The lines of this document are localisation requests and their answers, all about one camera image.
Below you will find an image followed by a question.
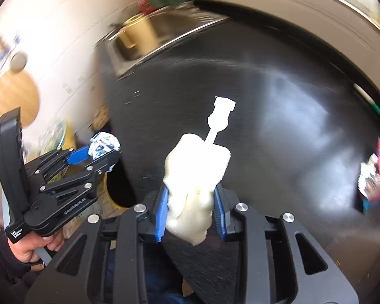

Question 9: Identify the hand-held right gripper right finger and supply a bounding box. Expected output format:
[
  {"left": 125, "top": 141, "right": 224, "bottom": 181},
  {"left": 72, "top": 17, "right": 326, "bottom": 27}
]
[{"left": 213, "top": 185, "right": 359, "bottom": 304}]

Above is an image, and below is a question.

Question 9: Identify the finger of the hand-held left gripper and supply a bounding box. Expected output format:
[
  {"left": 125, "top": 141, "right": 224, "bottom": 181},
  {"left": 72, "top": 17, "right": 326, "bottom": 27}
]
[
  {"left": 25, "top": 146, "right": 92, "bottom": 178},
  {"left": 40, "top": 151, "right": 121, "bottom": 197}
]

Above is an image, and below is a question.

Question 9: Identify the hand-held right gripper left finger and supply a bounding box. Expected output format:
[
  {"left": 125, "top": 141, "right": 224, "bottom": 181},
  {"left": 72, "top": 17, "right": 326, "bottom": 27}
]
[{"left": 25, "top": 185, "right": 170, "bottom": 304}]

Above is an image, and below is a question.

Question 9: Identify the blue white paper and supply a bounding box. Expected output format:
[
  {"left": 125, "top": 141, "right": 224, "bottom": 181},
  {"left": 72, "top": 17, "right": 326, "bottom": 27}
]
[{"left": 88, "top": 131, "right": 121, "bottom": 160}]

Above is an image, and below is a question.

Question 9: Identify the yellow rimmed bin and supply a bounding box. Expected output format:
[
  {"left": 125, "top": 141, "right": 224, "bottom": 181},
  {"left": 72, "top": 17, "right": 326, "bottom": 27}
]
[{"left": 103, "top": 161, "right": 137, "bottom": 210}]

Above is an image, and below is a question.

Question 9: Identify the white foam piece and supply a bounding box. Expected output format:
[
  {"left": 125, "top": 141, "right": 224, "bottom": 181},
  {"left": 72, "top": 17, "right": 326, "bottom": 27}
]
[{"left": 163, "top": 133, "right": 232, "bottom": 247}]

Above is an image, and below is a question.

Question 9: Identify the white plastic nozzle piece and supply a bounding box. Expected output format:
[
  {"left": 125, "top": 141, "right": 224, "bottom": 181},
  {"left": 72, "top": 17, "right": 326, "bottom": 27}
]
[{"left": 204, "top": 96, "right": 236, "bottom": 146}]

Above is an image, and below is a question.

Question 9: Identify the person's left forearm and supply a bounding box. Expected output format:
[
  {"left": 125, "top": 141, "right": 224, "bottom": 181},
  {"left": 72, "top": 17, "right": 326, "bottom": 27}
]
[{"left": 0, "top": 230, "right": 45, "bottom": 292}]

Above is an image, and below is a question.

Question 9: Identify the person's left hand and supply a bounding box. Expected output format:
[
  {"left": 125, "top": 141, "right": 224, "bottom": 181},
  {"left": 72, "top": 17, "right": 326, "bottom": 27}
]
[{"left": 6, "top": 228, "right": 65, "bottom": 265}]

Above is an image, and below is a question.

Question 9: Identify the round wooden board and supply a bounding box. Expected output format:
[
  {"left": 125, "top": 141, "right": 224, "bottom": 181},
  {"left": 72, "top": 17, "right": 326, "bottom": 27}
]
[{"left": 0, "top": 70, "right": 40, "bottom": 127}]

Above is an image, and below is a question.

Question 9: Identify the yellow cup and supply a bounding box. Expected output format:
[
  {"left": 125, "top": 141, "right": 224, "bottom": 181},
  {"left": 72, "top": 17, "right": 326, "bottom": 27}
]
[{"left": 117, "top": 14, "right": 160, "bottom": 54}]

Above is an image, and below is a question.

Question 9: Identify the steel sink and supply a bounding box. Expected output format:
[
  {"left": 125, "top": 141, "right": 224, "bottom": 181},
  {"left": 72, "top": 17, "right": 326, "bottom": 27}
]
[{"left": 106, "top": 6, "right": 232, "bottom": 80}]

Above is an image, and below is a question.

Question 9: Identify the green and white marker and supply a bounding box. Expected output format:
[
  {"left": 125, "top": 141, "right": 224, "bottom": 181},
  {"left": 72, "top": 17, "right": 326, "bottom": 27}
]
[{"left": 353, "top": 83, "right": 380, "bottom": 118}]

